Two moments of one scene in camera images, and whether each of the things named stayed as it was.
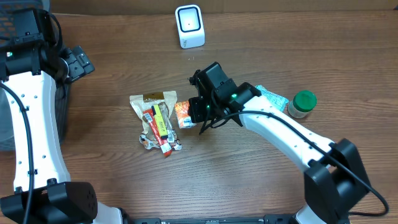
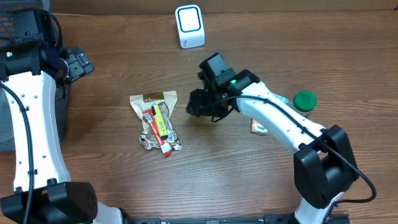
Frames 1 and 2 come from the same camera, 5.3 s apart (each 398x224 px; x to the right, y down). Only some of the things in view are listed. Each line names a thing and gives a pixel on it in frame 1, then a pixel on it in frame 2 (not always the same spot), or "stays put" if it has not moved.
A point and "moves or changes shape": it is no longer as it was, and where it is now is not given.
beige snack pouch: x=166 y=100 stays put
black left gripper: x=78 y=62 stays put
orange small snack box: x=184 y=120 moves or changes shape
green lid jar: x=303 y=102 stays put
